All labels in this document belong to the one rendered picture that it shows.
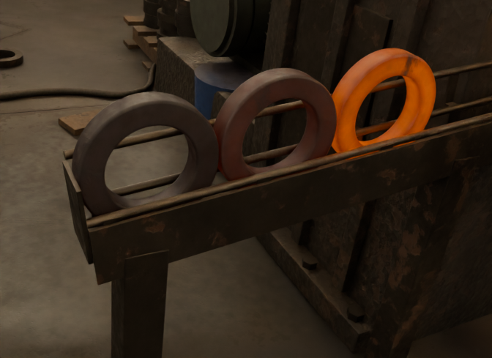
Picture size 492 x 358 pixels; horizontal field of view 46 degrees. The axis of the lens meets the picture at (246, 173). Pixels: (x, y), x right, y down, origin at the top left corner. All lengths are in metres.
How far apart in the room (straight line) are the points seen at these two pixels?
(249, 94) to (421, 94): 0.30
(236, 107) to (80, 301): 0.86
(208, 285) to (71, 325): 0.35
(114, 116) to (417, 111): 0.47
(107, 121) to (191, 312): 0.85
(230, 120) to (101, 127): 0.16
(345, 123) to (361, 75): 0.07
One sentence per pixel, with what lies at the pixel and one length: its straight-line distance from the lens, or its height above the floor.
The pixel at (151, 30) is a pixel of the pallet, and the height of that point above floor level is 0.14.
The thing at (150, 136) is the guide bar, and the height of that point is 0.65.
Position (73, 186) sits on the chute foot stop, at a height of 0.63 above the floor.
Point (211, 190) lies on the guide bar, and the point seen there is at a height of 0.61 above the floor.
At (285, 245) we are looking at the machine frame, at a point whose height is 0.07.
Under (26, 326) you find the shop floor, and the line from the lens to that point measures 1.43.
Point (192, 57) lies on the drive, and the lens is 2.33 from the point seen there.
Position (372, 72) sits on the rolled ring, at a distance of 0.82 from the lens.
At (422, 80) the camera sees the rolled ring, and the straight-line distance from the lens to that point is 0.90.
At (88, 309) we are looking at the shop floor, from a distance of 1.45.
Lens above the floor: 0.99
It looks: 29 degrees down
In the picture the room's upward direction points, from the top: 8 degrees clockwise
